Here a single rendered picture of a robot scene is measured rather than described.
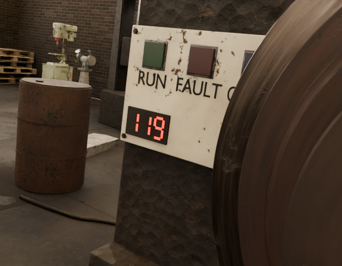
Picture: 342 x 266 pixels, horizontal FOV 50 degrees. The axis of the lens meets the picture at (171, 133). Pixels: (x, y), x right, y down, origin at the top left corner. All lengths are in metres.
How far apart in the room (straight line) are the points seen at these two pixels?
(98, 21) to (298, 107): 9.03
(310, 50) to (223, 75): 0.21
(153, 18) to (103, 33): 8.56
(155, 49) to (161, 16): 0.06
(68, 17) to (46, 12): 0.93
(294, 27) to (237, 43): 0.17
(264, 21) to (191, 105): 0.14
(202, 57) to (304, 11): 0.21
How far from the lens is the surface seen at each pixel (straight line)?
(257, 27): 0.50
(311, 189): 0.23
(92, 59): 8.85
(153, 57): 0.54
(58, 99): 2.95
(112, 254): 0.64
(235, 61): 0.48
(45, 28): 10.78
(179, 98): 0.52
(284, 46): 0.32
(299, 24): 0.32
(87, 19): 9.57
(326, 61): 0.29
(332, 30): 0.29
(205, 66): 0.49
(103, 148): 4.51
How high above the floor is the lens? 1.20
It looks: 11 degrees down
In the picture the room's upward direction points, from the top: 8 degrees clockwise
